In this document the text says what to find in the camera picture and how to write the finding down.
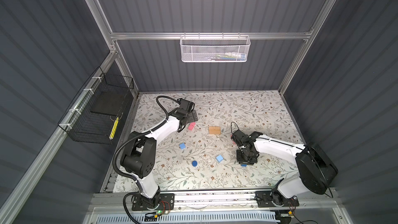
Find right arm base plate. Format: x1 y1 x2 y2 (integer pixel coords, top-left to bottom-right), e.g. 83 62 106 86
255 190 300 207

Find light pink rectangular block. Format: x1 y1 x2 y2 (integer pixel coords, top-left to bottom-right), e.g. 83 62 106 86
188 122 195 131

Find left black corrugated cable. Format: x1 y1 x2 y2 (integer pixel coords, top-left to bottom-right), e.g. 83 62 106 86
111 95 181 183

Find black pad in basket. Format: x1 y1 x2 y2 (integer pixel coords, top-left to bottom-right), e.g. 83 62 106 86
90 92 125 116

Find white wire mesh basket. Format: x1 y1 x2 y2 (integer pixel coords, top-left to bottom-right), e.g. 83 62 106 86
179 35 251 63

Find black wire basket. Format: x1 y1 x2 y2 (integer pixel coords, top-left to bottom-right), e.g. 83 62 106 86
58 67 135 145

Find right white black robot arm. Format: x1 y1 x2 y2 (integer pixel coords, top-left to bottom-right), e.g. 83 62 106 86
231 129 339 206

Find natural wood plank block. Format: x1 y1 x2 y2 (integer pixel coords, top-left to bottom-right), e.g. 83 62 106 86
209 127 221 131

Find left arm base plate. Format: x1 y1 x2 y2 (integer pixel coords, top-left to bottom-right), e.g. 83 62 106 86
131 193 175 211

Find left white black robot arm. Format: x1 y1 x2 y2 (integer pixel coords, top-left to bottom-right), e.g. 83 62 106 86
112 95 197 201

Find markers in white basket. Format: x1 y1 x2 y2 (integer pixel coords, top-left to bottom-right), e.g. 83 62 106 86
206 52 247 62

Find yellow marker in basket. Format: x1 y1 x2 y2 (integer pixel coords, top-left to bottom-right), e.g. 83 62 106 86
109 117 119 140

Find light blue square block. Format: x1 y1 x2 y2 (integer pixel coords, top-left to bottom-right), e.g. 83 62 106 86
216 155 224 163

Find floral patterned table mat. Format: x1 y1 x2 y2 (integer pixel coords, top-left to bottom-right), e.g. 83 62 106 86
132 91 302 191

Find white ventilated cable duct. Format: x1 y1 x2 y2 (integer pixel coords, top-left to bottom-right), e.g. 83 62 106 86
94 211 277 224

